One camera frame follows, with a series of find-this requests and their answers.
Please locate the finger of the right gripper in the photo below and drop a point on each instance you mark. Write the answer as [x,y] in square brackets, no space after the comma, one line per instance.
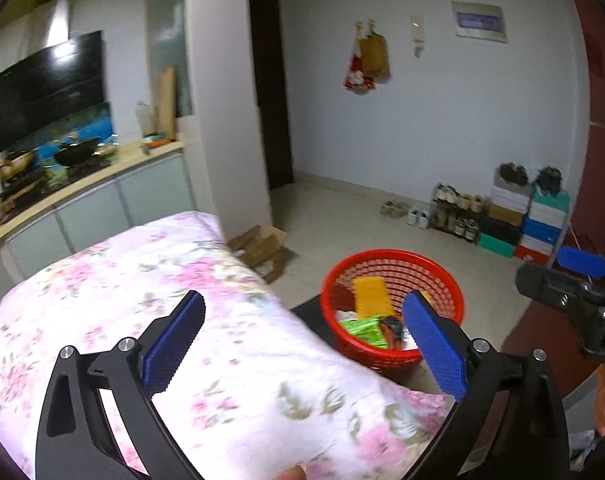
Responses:
[585,263]

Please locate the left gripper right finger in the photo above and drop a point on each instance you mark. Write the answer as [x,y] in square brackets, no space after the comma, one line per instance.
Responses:
[507,421]

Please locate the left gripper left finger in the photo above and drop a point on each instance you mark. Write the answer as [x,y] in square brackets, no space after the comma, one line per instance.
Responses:
[75,439]

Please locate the yellow sponge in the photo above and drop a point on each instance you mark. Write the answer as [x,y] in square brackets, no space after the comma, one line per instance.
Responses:
[371,297]

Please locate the left hand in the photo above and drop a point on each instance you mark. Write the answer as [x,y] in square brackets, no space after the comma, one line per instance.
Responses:
[295,472]

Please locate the stack of shoe boxes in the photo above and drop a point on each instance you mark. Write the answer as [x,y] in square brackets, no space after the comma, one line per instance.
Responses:
[525,216]

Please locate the shoe rack with shoes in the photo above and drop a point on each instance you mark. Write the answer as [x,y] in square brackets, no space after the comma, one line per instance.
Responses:
[456,213]

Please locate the white sneakers pair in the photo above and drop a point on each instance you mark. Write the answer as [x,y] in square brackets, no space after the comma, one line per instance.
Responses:
[419,217]

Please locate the red plastic basket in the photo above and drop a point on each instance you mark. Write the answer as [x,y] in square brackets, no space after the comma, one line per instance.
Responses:
[403,272]

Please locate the pink floral tablecloth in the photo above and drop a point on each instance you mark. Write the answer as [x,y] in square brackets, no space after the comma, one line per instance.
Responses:
[256,393]

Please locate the beige slippers pair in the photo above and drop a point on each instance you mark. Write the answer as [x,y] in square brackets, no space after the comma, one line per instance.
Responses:
[394,209]

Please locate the electrical panel box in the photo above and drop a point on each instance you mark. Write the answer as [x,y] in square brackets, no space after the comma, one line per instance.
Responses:
[479,21]

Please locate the cardboard box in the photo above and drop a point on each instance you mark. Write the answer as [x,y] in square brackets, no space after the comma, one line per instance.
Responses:
[262,249]

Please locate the brass pot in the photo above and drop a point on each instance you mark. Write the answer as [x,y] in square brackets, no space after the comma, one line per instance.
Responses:
[16,163]

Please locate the black wok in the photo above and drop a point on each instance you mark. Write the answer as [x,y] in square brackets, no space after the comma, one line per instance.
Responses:
[74,154]

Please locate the red hanging decoration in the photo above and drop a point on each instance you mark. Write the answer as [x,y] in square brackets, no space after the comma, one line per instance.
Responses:
[355,80]

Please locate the white intercom handset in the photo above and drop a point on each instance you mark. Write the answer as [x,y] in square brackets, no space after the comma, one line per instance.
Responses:
[418,34]

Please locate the plastic bottle on counter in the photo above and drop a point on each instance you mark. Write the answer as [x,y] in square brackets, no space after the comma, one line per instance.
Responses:
[146,118]

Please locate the black range hood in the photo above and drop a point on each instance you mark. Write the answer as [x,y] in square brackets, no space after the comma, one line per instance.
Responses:
[50,85]

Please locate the wooden cutting board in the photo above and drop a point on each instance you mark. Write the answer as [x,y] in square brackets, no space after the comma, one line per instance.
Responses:
[166,103]

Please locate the dark wooden door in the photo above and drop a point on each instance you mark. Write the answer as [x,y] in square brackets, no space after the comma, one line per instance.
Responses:
[270,83]

